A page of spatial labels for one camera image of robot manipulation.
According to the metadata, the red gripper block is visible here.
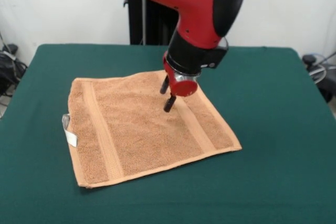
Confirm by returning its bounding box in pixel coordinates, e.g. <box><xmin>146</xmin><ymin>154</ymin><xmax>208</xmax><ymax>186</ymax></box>
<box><xmin>159</xmin><ymin>52</ymin><xmax>199</xmax><ymax>113</ymax></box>

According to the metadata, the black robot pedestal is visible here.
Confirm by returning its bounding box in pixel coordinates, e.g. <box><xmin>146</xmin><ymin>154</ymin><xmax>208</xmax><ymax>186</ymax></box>
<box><xmin>122</xmin><ymin>0</ymin><xmax>182</xmax><ymax>46</ymax></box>

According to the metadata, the tan terry towel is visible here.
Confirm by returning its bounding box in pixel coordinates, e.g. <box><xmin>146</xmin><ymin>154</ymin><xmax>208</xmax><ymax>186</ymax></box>
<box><xmin>61</xmin><ymin>69</ymin><xmax>243</xmax><ymax>189</ymax></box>

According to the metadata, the dark green table cloth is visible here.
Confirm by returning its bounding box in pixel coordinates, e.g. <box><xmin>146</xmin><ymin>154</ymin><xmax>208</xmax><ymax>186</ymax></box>
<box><xmin>0</xmin><ymin>43</ymin><xmax>336</xmax><ymax>224</ymax></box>

